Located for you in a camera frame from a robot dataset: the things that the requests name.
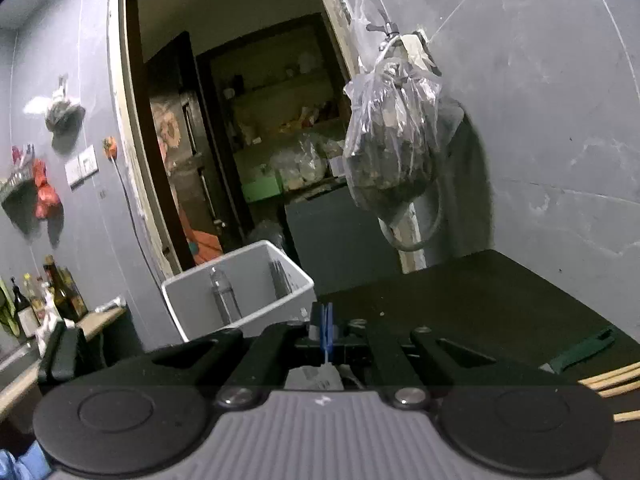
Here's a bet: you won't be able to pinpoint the yellow oil bottle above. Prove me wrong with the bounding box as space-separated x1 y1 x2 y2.
22 272 47 313

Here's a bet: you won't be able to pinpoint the dark wooden door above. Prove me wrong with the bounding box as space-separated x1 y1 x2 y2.
144 31 241 268

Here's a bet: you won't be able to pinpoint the wooden counter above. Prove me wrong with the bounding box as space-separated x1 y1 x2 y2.
0 305 127 401

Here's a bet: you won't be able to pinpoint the thin dark cable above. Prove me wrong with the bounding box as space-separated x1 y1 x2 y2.
112 157 153 281

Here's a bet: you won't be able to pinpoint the white wall switch panel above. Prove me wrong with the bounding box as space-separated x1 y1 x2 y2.
64 144 99 190

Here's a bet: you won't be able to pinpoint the grey cabinet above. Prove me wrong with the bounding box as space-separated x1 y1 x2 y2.
284 184 403 297

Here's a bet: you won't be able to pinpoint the thin empty plastic bag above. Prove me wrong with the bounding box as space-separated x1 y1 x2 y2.
349 0 388 73

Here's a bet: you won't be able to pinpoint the blue cloth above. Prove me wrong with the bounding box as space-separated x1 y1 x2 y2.
0 442 53 480

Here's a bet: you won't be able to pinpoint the wooden door frame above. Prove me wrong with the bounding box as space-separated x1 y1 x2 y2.
106 0 426 281

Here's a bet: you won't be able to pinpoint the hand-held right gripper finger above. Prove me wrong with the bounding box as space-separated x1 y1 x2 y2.
135 304 327 396
326 304 546 401

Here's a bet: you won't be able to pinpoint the green box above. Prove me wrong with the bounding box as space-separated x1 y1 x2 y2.
241 169 284 204

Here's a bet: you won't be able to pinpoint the green handled knife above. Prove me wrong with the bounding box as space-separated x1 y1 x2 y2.
540 326 617 375

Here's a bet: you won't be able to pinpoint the grey hanging bag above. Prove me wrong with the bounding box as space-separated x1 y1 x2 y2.
24 74 87 138

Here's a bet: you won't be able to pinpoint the red hanging bag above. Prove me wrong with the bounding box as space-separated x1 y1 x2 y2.
31 159 65 221

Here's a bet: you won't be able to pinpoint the plastic bags on shelf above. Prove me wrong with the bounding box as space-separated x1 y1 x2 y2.
270 135 331 193

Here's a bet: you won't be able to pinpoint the wooden shelf unit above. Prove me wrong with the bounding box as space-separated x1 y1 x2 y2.
200 12 351 206

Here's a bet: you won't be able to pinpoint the dark wine bottle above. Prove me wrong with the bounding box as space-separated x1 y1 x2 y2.
11 275 40 339

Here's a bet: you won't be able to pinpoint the clear plastic bottle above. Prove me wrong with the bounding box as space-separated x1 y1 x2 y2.
209 266 243 325

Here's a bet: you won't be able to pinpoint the grey hose loop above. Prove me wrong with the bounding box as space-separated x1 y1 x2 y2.
378 180 447 253

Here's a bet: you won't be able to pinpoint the clear plastic bag dark contents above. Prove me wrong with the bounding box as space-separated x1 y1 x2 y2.
344 57 446 211

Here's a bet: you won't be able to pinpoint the orange door poster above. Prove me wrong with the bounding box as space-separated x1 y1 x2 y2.
177 207 224 265

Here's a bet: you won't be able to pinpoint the plastic bags on floor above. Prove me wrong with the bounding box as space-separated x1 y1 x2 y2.
247 220 286 256

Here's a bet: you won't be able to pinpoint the white perforated utensil holder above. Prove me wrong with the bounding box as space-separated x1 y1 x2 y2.
161 240 317 345

